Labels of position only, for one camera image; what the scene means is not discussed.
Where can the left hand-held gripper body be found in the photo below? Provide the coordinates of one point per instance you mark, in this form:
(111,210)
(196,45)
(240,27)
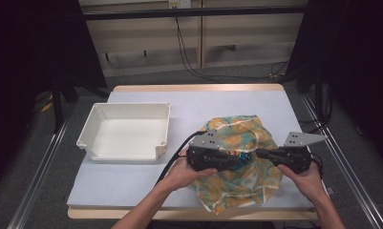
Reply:
(208,157)

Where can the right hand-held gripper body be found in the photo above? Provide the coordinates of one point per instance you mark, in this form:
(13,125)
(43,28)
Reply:
(294,157)

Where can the orange and green patterned cloth bag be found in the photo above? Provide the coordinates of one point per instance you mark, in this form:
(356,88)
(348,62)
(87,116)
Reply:
(243,187)

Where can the person's right hand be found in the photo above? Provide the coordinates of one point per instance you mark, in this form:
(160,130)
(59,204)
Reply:
(307,184)

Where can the person's left hand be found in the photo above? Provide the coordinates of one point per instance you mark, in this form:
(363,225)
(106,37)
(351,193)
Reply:
(182,173)

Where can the pale grey table mat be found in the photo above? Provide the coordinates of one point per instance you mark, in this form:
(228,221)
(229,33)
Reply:
(131,187)

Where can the white plastic bin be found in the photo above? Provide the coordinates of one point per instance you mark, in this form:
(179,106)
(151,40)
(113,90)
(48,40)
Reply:
(128,136)

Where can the black curtain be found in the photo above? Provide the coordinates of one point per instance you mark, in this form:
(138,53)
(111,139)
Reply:
(26,63)
(357,63)

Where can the black horizontal bar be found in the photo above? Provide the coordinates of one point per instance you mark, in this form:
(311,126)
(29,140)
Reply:
(192,13)

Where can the black metal stand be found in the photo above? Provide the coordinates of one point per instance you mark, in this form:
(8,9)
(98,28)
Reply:
(58,108)

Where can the aluminium floor rail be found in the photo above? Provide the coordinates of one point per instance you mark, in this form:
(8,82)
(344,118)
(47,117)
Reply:
(345,162)
(36,178)

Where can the white wall outlet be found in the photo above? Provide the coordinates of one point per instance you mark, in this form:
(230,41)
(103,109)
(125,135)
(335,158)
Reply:
(180,4)

